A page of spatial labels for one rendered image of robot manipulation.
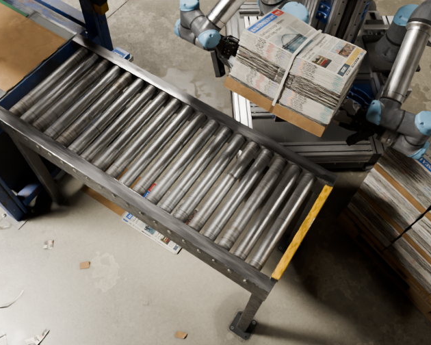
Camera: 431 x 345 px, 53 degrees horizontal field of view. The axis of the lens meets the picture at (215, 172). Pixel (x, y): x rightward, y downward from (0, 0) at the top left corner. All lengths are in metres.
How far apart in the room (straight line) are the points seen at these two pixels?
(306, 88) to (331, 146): 1.13
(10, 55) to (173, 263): 1.28
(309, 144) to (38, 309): 1.68
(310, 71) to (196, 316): 1.39
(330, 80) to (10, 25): 1.54
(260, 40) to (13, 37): 1.25
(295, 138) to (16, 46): 1.51
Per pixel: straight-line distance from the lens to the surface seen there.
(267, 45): 1.43
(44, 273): 2.48
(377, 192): 2.14
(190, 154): 1.71
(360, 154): 2.56
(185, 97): 1.88
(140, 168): 1.70
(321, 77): 1.40
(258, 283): 1.52
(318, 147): 2.50
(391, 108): 1.56
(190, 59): 3.13
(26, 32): 2.27
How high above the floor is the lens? 2.25
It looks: 61 degrees down
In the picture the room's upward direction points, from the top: 5 degrees clockwise
